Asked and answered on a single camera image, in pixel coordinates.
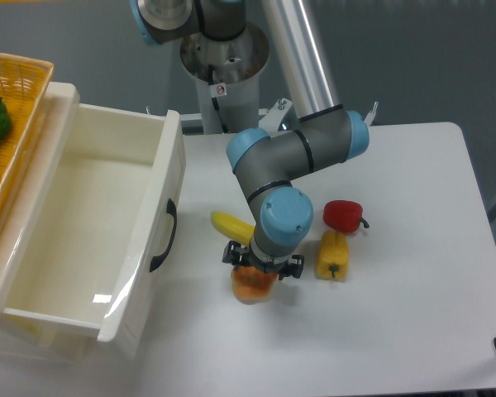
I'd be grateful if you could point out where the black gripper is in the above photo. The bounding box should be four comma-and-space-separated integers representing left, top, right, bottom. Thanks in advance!
222, 240, 304, 280

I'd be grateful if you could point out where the round orange bread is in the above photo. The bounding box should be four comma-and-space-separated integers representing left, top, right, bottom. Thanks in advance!
231, 266, 278, 304

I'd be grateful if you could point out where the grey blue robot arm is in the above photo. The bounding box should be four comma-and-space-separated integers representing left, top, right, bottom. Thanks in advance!
131, 1, 370, 278

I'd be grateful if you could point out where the yellow banana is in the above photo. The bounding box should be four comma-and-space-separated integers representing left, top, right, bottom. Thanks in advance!
210, 211, 255, 246

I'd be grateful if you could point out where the yellow bell pepper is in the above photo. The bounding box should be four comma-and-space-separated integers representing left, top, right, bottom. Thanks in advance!
315, 230, 350, 281

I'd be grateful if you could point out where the red bell pepper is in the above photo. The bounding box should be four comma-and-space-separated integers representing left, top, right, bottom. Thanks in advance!
322, 200, 370, 233

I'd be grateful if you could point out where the white plastic drawer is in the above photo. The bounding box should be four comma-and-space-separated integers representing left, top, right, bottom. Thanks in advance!
3, 104, 185, 347

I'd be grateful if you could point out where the white drawer cabinet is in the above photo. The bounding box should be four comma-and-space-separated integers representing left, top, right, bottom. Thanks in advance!
0, 81, 150, 367

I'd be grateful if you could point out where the yellow woven basket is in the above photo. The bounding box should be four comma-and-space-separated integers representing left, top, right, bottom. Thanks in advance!
0, 53, 54, 222

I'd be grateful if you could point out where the black drawer handle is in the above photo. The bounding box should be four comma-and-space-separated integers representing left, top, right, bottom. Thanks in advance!
149, 198, 178, 273

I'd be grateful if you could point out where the white table bracket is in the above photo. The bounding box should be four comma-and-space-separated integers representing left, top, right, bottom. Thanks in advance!
364, 101, 379, 127

